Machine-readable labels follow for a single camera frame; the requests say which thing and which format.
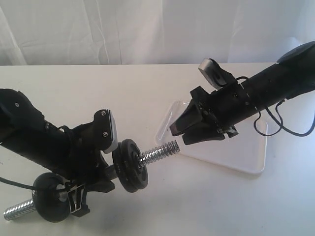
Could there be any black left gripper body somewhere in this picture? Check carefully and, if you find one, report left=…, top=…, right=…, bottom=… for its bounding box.
left=45, top=122, right=115, bottom=193

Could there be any black weight plate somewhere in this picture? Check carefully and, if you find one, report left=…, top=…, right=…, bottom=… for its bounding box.
left=32, top=173, right=70, bottom=223
left=121, top=139, right=148, bottom=190
left=112, top=142, right=138, bottom=193

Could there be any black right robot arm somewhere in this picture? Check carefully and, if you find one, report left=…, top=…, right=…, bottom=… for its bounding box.
left=169, top=41, right=315, bottom=145

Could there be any white rectangular plastic tray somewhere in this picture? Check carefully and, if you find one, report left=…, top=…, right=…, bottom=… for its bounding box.
left=155, top=101, right=267, bottom=175

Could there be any white backdrop curtain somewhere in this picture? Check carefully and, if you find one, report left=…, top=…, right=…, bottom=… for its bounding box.
left=0, top=0, right=315, bottom=65

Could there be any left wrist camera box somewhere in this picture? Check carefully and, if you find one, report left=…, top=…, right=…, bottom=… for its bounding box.
left=93, top=109, right=118, bottom=154

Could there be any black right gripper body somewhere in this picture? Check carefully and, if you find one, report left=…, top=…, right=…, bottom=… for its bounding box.
left=190, top=83, right=246, bottom=138

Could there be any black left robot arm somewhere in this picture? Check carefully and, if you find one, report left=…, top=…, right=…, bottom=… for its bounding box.
left=0, top=89, right=118, bottom=222

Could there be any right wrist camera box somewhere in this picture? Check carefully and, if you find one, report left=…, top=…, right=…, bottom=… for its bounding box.
left=198, top=58, right=237, bottom=90

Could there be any chrome threaded dumbbell bar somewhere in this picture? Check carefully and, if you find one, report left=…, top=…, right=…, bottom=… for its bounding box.
left=3, top=141, right=180, bottom=221

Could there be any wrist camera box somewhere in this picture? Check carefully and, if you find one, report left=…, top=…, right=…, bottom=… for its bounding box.
left=93, top=109, right=118, bottom=154
left=198, top=58, right=237, bottom=90

